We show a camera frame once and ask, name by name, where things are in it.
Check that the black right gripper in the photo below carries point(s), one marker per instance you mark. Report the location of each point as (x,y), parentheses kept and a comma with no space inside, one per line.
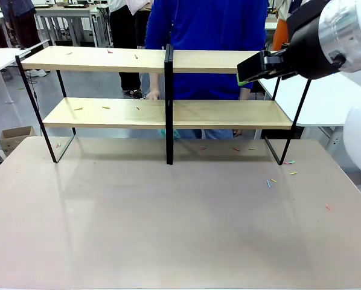
(307,39)

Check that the person right forearm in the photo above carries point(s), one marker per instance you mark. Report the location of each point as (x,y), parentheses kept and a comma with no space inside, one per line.
(155,83)

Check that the person left forearm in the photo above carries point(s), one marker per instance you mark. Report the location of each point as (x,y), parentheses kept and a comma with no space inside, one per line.
(244,93)

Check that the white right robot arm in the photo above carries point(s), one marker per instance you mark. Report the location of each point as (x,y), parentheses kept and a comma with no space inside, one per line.
(358,90)

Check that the person left hand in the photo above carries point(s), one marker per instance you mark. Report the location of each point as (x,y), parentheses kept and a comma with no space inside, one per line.
(238,133)

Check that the person right hand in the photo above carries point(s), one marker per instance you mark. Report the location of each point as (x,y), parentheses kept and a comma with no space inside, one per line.
(153,96)

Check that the bystander orange trousers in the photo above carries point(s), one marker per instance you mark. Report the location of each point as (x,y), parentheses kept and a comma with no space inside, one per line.
(280,27)

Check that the person torso blue sweater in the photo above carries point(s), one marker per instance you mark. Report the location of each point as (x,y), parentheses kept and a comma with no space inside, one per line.
(207,27)

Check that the person blue jeans legs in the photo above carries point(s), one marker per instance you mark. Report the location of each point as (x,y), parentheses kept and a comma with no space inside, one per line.
(207,133)

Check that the white side table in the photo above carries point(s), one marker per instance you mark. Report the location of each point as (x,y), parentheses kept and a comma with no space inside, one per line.
(1,65)
(322,102)

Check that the teal patterned shoe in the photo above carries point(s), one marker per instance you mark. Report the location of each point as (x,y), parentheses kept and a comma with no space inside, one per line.
(168,133)

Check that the black sandal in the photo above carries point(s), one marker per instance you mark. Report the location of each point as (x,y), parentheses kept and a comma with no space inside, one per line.
(133,93)

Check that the bystander white top black trousers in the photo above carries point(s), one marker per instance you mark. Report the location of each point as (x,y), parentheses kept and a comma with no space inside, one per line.
(126,33)

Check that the grey background desk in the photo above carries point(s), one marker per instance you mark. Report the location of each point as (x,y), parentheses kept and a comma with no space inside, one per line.
(69,18)

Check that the white sneaker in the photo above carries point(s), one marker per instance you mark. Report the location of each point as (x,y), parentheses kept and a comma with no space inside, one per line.
(37,73)

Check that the bystander in dark clothes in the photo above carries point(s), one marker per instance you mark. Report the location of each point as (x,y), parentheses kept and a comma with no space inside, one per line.
(20,21)

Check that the cardboard box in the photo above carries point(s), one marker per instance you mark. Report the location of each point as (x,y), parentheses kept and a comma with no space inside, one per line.
(16,139)

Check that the wooden shelf unit black frame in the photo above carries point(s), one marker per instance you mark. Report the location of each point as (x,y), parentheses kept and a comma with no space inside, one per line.
(222,114)
(93,62)

